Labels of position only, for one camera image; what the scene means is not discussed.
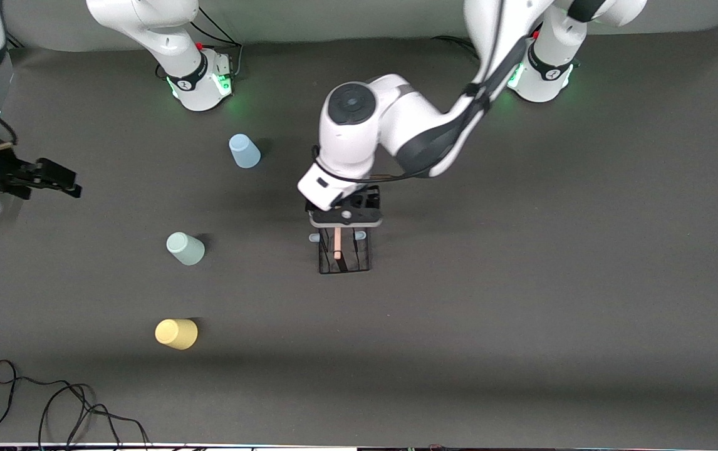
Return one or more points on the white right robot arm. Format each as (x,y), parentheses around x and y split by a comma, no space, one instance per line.
(171,37)

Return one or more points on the yellow plastic cup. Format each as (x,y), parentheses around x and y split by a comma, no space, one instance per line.
(176,334)

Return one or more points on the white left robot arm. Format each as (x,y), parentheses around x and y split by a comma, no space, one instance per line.
(409,119)

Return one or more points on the light blue plastic cup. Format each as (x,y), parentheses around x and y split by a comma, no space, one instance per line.
(245,152)

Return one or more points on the pale green plastic cup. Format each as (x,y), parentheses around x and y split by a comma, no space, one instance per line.
(185,248)

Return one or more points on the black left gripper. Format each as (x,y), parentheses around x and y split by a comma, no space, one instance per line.
(364,198)

